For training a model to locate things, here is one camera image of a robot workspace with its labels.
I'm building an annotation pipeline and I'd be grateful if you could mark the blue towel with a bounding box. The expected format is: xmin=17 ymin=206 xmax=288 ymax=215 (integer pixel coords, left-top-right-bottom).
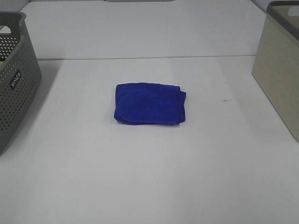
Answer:
xmin=114 ymin=83 xmax=186 ymax=125

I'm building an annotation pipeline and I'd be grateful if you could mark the beige plastic storage basket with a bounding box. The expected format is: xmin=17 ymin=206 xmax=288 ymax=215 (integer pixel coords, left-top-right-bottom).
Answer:
xmin=252 ymin=0 xmax=299 ymax=140

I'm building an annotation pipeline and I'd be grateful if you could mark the grey perforated plastic basket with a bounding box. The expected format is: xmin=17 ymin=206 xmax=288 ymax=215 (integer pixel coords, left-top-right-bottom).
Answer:
xmin=0 ymin=11 xmax=42 ymax=152

